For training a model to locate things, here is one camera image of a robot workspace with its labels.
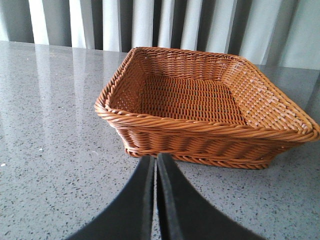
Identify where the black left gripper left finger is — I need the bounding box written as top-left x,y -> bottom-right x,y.
68,156 -> 155,240

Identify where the grey pleated curtain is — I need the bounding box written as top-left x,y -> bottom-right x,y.
0,0 -> 320,70

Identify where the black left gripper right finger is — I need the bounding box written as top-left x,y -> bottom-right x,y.
157,153 -> 260,240

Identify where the brown wicker basket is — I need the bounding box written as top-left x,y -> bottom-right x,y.
94,47 -> 320,169

